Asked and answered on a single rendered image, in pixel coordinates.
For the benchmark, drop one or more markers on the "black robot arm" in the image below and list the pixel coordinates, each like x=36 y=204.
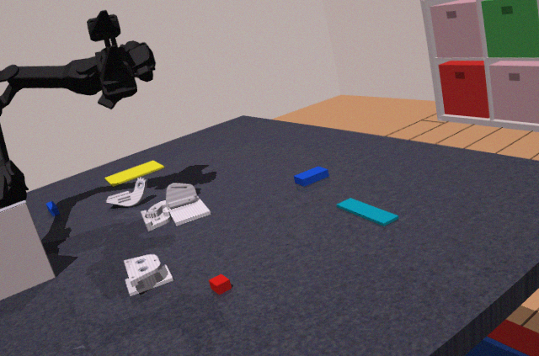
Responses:
x=79 y=76

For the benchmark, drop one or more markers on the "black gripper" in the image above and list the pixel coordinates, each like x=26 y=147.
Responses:
x=115 y=74

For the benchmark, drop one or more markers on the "blue rectangular block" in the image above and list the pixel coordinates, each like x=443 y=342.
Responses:
x=311 y=176

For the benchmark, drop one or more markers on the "red cube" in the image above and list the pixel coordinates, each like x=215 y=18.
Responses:
x=220 y=284

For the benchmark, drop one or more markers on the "yellow flat plate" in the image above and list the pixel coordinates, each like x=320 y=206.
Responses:
x=135 y=172

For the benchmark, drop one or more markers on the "teal flat bar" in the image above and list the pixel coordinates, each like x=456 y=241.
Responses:
x=367 y=212

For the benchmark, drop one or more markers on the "small blue block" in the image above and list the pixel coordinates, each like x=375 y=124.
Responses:
x=52 y=208

